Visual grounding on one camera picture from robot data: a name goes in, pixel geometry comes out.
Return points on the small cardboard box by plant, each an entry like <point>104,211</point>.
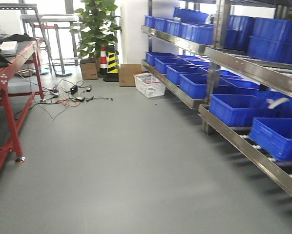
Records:
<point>88,69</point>

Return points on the yellow black traffic cone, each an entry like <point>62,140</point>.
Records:
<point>112,73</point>

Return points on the brown cardboard box on floor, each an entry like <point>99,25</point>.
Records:
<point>126,74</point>

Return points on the green potted plant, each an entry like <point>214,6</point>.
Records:
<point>98,27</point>

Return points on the white rectangular box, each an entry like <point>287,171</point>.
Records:
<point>8,47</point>

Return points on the orange white traffic cone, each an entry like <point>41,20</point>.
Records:
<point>103,62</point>

